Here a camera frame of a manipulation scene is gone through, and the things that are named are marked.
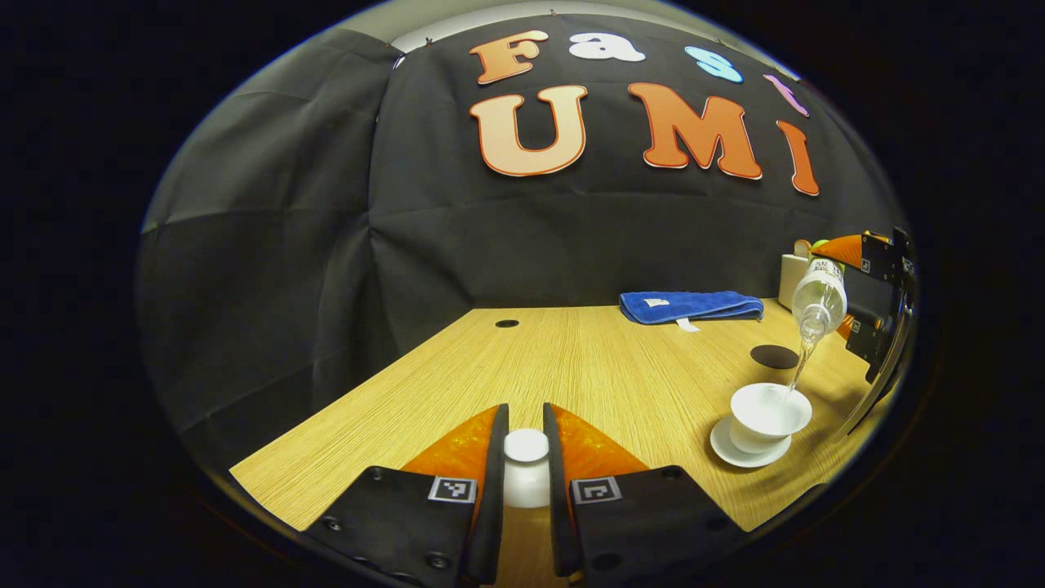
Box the white teacup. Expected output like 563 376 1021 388
730 382 814 455

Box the white saucer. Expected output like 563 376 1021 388
709 415 794 470

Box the clear plastic water bottle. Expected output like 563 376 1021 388
790 256 849 345

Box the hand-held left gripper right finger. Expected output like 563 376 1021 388
543 402 748 585

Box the white teacup lid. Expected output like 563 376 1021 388
503 429 551 510

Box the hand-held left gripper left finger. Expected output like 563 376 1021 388
306 403 510 587

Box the blue folded towel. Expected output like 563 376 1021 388
619 291 766 333

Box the dark round coaster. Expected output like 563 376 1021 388
750 344 800 371

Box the white toaster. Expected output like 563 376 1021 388
778 252 812 310

